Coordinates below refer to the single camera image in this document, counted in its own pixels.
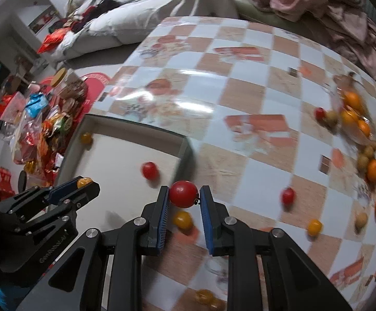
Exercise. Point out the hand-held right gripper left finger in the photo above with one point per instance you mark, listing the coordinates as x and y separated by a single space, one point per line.
164 223

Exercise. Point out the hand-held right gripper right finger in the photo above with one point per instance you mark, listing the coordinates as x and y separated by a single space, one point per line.
207 226

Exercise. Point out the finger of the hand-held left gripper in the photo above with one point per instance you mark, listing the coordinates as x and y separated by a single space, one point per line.
84 196
63 191

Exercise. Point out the yellow cherry tomato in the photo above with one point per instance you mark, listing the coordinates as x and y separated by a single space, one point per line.
315 227
84 182
86 138
204 296
218 304
183 220

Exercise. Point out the red cherry tomato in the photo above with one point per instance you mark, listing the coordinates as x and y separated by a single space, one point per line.
183 194
287 196
320 113
150 170

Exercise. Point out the white tray with dark rim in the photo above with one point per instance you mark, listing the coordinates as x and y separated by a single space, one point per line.
119 155

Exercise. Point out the red boxes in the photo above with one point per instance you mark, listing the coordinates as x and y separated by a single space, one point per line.
3 181

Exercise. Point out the pile of snack packets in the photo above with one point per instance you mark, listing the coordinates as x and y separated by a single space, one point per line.
45 129

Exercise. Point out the red round mat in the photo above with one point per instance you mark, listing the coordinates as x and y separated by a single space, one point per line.
93 84

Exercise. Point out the glass jar with yellow lid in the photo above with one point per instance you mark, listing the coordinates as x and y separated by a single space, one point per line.
59 77

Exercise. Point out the small orange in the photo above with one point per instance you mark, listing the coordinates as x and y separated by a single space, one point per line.
349 118
352 100
374 170
364 128

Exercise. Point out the white covered sofa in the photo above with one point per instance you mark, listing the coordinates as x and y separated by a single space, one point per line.
142 13

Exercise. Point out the clear glass bowl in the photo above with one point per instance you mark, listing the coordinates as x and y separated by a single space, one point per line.
340 86

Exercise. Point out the beige leather armchair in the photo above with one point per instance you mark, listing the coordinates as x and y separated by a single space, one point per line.
256 13

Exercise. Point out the pink blanket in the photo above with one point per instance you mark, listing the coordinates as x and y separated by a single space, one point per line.
304 0

